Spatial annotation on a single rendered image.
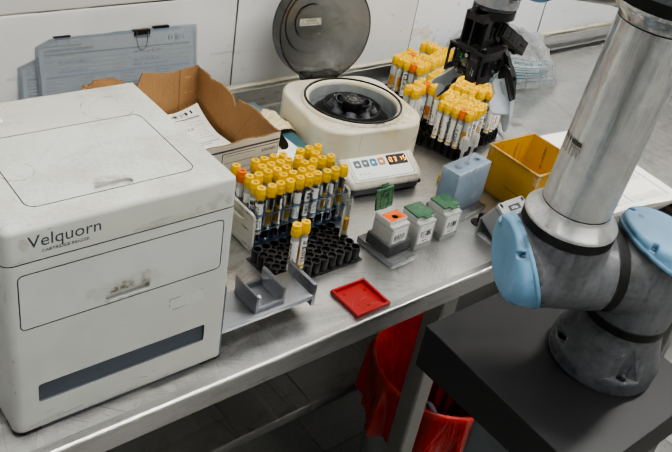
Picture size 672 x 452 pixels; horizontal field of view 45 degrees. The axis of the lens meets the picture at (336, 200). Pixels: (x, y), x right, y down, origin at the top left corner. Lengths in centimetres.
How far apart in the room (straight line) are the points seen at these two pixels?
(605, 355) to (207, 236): 55
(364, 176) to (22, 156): 73
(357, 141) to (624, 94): 72
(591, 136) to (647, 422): 42
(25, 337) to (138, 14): 79
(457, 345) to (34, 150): 60
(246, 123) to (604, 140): 75
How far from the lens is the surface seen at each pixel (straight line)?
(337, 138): 150
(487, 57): 133
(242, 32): 171
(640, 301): 108
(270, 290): 120
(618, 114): 91
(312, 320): 123
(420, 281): 135
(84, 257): 92
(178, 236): 96
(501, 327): 119
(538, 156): 171
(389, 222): 133
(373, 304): 127
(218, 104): 155
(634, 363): 116
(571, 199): 96
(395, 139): 157
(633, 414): 117
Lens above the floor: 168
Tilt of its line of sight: 32 degrees down
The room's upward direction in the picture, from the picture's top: 11 degrees clockwise
